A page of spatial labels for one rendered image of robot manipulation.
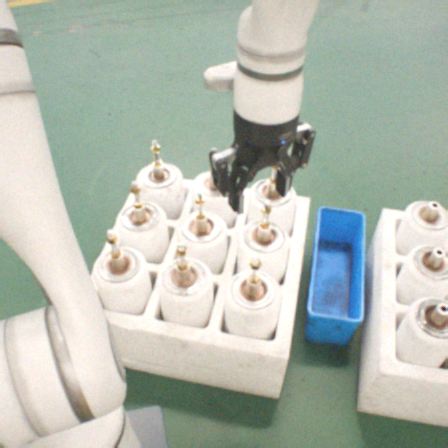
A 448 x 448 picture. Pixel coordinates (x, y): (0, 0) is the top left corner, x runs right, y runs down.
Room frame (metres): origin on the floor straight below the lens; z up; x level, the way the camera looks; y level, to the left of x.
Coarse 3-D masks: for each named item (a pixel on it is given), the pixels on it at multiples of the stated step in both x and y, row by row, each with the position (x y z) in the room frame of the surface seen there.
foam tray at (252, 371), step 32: (288, 256) 0.58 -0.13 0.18; (96, 288) 0.50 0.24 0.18; (224, 288) 0.51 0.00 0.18; (288, 288) 0.51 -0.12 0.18; (128, 320) 0.44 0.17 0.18; (160, 320) 0.44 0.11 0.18; (288, 320) 0.44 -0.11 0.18; (128, 352) 0.43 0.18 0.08; (160, 352) 0.41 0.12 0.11; (192, 352) 0.40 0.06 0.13; (224, 352) 0.39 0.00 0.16; (256, 352) 0.38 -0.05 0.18; (288, 352) 0.38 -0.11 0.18; (224, 384) 0.39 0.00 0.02; (256, 384) 0.37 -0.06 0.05
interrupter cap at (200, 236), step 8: (192, 216) 0.62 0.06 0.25; (208, 216) 0.62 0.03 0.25; (216, 216) 0.62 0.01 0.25; (184, 224) 0.60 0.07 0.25; (192, 224) 0.60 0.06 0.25; (208, 224) 0.60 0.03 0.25; (216, 224) 0.60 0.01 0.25; (184, 232) 0.58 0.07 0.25; (192, 232) 0.58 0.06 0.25; (200, 232) 0.58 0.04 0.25; (208, 232) 0.58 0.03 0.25; (216, 232) 0.58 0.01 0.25; (192, 240) 0.56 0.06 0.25; (200, 240) 0.56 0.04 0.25; (208, 240) 0.56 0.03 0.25
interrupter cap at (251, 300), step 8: (248, 272) 0.49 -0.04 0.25; (240, 280) 0.47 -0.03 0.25; (264, 280) 0.47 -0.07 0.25; (232, 288) 0.46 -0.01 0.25; (240, 288) 0.46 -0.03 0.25; (264, 288) 0.46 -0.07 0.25; (272, 288) 0.46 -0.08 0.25; (232, 296) 0.44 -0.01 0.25; (240, 296) 0.44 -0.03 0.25; (248, 296) 0.44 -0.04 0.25; (256, 296) 0.44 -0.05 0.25; (264, 296) 0.44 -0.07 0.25; (272, 296) 0.44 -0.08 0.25; (240, 304) 0.42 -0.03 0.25; (248, 304) 0.42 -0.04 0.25; (256, 304) 0.42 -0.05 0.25; (264, 304) 0.42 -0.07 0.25
